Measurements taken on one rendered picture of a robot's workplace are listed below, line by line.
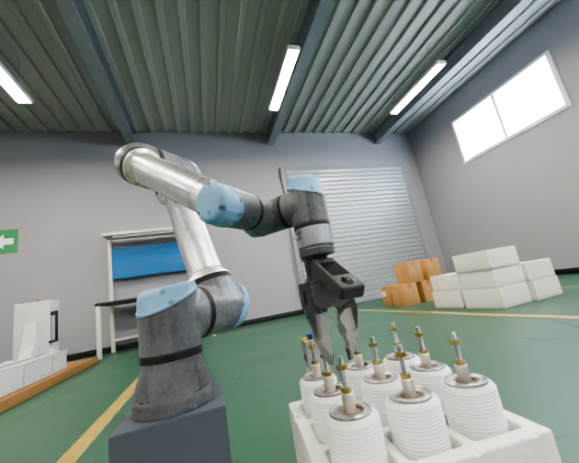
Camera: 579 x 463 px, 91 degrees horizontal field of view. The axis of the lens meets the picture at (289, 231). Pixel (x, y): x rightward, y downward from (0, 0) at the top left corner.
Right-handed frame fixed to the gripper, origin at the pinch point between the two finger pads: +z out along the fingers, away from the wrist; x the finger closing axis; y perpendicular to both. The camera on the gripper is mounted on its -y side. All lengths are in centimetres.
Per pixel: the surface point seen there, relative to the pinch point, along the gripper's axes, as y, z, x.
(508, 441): -9.3, 16.6, -22.0
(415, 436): -4.3, 14.1, -8.6
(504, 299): 152, 27, -232
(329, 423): -0.2, 9.9, 4.5
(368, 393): 9.2, 11.1, -8.6
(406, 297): 296, 23, -240
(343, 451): -2.3, 13.4, 3.8
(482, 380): -4.6, 9.2, -24.8
